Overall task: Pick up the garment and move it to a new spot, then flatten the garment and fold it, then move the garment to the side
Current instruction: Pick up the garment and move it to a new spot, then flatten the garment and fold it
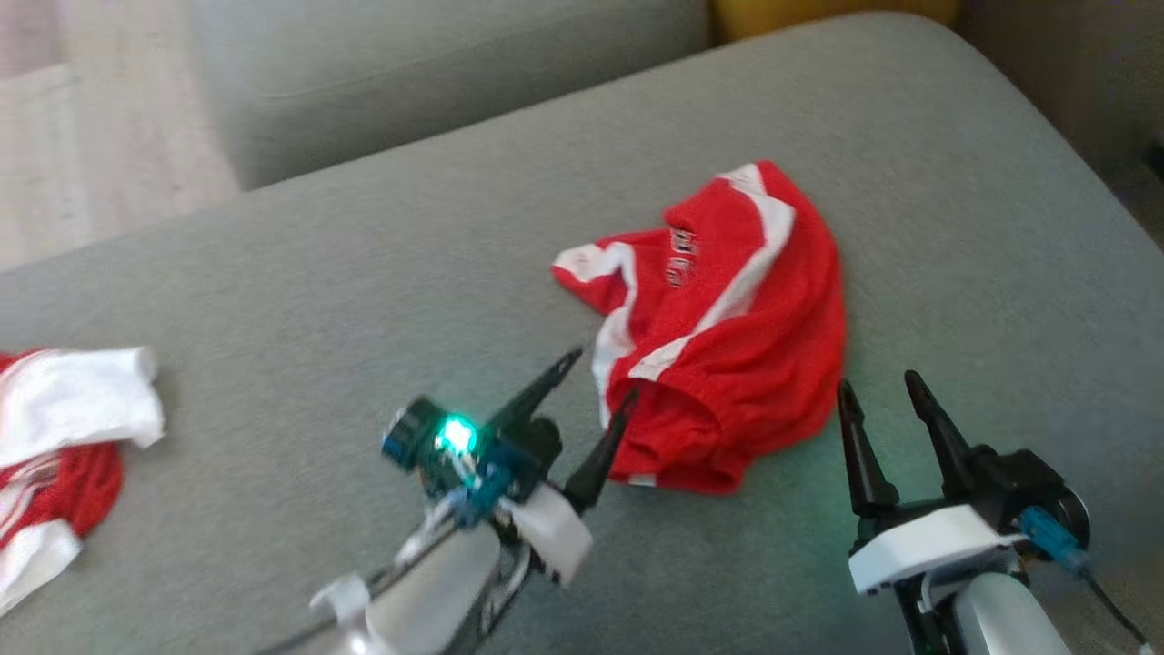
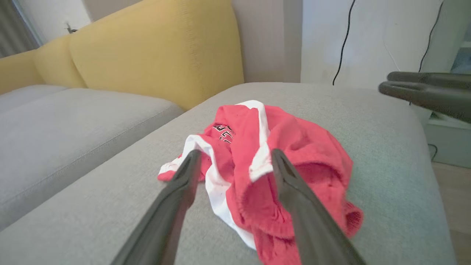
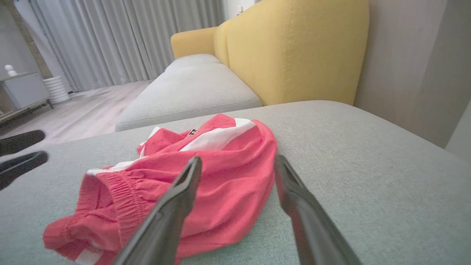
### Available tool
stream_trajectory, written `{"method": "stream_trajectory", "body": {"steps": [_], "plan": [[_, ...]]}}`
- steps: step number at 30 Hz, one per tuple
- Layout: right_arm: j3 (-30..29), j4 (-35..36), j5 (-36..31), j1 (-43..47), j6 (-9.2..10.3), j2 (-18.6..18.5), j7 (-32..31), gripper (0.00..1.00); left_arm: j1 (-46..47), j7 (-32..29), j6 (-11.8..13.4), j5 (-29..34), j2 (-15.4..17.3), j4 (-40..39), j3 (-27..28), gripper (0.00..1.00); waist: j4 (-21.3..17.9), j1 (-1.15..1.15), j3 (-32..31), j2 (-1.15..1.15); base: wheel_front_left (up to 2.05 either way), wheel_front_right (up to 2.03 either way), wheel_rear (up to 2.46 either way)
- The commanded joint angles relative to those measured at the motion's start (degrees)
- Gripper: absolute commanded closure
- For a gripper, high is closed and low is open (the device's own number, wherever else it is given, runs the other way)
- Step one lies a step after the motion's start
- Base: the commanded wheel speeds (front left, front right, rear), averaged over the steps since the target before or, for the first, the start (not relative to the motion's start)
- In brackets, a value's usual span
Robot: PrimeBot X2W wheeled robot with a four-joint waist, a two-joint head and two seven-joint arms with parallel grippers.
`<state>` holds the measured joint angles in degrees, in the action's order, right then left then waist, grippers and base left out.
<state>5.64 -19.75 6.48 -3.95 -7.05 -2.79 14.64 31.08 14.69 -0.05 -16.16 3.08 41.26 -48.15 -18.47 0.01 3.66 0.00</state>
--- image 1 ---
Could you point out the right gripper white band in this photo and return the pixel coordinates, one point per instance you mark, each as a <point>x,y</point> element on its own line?
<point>928,546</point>

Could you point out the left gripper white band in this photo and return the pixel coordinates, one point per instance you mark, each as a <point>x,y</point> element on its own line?
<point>541,518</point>

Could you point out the red shorts with white stripes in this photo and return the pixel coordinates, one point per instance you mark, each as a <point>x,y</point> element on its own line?
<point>727,346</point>

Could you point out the red and white basketball jersey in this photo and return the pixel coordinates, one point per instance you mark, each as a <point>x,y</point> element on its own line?
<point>64,428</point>

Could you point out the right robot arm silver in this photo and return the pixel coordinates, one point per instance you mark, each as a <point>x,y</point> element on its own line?
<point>987,619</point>

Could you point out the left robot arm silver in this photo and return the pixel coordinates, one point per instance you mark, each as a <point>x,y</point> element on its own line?
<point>436,591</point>

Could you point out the large grey sofa seat cushion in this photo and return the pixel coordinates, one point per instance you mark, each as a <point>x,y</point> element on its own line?
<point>318,300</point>

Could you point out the small grey sofa cushion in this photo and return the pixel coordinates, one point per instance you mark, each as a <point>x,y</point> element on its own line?
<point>409,82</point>

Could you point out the yellow pillow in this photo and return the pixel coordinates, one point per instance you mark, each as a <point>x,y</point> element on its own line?
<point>818,14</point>

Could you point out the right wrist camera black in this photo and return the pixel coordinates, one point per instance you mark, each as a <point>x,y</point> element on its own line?
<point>1032,482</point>

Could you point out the left wrist camera green light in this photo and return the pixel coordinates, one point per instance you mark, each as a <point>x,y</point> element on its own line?
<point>432,437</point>

